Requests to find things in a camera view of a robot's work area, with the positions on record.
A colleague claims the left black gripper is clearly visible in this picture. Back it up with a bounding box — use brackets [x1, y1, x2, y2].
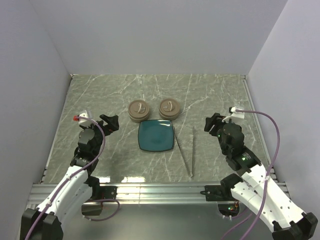
[81, 114, 119, 156]

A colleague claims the beige lid with handle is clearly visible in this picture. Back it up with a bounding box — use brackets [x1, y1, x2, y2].
[128, 99, 150, 118]

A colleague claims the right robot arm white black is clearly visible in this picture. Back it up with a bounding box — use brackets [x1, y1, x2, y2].
[204, 110, 318, 240]

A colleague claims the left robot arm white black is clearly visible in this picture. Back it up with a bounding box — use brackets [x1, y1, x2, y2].
[19, 111, 120, 240]

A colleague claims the left steel lunch container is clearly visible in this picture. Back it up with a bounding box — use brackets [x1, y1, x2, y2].
[128, 111, 150, 123]

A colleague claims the steel lunch container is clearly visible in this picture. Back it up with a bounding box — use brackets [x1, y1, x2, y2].
[159, 110, 180, 121]
[128, 111, 150, 123]

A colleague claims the right steel lunch container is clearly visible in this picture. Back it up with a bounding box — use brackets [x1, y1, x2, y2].
[159, 110, 180, 121]

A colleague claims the teal square plate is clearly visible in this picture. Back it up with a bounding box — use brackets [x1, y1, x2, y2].
[138, 119, 174, 153]

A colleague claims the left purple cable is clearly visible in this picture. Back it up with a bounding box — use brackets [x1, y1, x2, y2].
[23, 115, 120, 240]

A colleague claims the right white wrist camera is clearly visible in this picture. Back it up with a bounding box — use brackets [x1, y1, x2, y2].
[229, 106, 245, 121]

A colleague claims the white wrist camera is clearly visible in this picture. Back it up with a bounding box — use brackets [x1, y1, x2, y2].
[73, 110, 92, 128]
[229, 106, 245, 121]

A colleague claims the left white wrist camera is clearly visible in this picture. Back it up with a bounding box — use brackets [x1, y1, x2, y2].
[73, 110, 92, 128]

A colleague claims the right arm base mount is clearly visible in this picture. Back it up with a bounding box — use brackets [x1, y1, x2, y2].
[200, 173, 243, 218]

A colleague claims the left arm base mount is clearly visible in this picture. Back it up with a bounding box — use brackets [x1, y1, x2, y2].
[81, 176, 120, 222]

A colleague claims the aluminium front rail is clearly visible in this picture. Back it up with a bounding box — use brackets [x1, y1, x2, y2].
[29, 181, 292, 206]

